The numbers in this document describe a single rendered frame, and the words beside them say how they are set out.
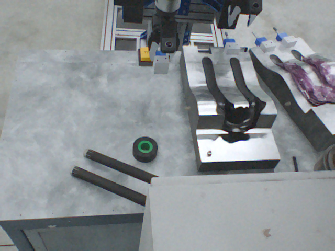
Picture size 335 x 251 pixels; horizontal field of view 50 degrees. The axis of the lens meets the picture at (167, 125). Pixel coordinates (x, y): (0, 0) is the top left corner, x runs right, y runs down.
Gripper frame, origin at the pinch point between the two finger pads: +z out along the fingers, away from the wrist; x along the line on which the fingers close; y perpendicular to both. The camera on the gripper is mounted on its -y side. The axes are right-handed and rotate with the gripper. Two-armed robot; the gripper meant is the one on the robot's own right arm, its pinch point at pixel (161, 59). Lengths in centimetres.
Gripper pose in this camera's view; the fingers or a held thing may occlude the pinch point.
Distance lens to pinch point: 124.2
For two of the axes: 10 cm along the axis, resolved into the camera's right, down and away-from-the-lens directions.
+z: -1.1, 5.9, 8.0
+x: -9.9, 0.2, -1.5
